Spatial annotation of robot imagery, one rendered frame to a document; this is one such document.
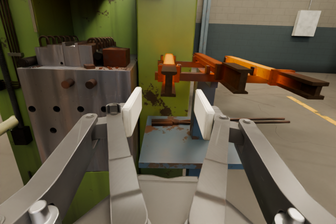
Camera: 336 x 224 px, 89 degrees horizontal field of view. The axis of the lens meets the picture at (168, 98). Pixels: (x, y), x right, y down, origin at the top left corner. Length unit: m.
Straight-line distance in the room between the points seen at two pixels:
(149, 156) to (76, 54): 0.45
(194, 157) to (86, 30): 0.98
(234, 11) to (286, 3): 1.61
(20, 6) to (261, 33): 6.65
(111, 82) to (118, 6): 0.63
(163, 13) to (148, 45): 0.15
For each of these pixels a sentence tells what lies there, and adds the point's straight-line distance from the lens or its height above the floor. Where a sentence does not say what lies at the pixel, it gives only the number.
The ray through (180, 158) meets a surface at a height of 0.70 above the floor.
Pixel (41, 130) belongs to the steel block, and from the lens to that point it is 0.83.
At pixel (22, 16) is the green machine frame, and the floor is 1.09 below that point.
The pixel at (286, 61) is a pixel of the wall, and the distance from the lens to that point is 7.48.
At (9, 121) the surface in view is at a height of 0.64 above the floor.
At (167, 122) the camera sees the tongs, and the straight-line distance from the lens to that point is 0.69.
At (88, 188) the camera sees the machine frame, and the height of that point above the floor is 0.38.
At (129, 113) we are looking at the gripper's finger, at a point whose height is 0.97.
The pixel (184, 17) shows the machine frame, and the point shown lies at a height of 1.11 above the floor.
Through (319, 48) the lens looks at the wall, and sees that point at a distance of 7.96.
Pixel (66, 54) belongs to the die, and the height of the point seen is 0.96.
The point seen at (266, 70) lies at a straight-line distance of 0.47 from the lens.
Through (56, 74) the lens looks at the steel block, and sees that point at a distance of 0.71.
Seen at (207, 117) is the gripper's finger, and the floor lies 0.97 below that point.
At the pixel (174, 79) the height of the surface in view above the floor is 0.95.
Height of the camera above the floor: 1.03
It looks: 20 degrees down
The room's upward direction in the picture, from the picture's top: 2 degrees clockwise
